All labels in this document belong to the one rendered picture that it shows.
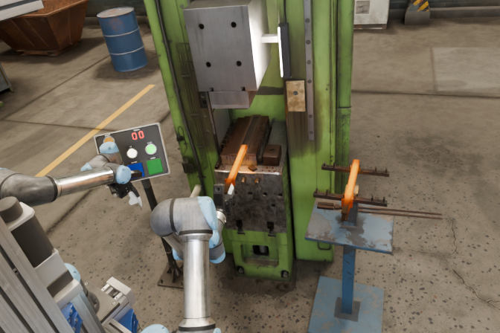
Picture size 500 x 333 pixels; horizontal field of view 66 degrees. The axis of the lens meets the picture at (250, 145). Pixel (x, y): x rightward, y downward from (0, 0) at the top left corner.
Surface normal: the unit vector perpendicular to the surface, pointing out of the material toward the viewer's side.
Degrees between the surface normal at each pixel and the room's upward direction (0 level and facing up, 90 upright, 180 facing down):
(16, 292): 90
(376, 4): 90
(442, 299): 0
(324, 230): 0
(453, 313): 0
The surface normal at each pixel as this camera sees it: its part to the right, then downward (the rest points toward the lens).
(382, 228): -0.11, -0.83
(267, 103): -0.21, 0.55
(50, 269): 0.82, 0.23
